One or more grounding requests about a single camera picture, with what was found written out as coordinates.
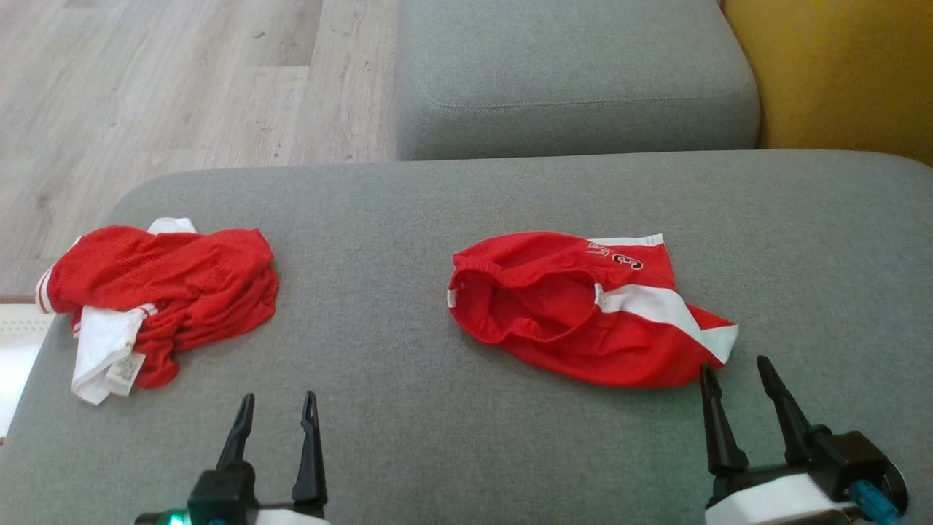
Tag red shorts white band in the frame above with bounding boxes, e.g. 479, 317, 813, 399
447, 232, 739, 389

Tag red mesh jersey white stripes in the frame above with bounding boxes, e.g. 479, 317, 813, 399
35, 217, 280, 406

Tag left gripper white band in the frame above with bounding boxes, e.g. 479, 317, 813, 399
135, 391, 332, 525

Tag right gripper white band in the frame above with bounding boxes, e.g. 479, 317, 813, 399
700, 355, 854, 525

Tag white rug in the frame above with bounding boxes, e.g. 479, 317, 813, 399
0, 295, 55, 438

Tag blue right camera cable connector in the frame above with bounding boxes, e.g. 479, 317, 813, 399
851, 480, 902, 523

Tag grey sofa seat cushion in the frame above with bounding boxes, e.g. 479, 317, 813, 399
396, 0, 761, 161

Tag large grey fabric ottoman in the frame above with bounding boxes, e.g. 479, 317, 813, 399
0, 149, 933, 525

